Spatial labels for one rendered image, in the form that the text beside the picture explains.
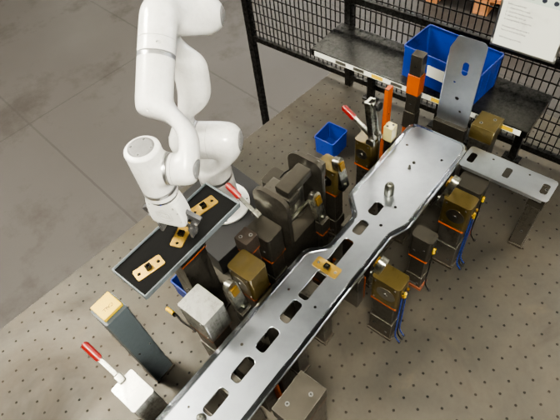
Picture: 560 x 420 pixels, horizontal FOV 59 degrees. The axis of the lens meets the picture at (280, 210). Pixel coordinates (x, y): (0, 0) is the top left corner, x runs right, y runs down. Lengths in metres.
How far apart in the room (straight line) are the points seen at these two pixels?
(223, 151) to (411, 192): 0.61
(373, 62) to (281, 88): 1.61
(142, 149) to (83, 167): 2.36
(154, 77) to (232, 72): 2.64
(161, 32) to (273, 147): 1.09
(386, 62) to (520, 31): 0.48
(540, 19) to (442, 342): 1.08
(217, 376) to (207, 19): 0.92
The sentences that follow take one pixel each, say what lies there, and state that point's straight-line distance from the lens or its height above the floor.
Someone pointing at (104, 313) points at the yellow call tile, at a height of 1.16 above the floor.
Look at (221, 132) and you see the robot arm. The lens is 1.53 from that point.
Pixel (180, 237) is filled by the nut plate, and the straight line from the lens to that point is 1.39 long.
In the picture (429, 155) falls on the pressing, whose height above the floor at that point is 1.00.
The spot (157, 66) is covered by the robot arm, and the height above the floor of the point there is 1.60.
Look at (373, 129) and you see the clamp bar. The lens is 1.67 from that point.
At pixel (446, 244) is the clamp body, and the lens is 1.75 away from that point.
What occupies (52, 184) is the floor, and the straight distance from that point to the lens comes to 3.48.
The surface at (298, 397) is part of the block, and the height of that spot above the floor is 1.03.
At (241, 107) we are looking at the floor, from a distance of 3.50.
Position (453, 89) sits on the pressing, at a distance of 1.78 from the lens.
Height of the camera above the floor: 2.26
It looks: 53 degrees down
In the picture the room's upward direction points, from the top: 10 degrees counter-clockwise
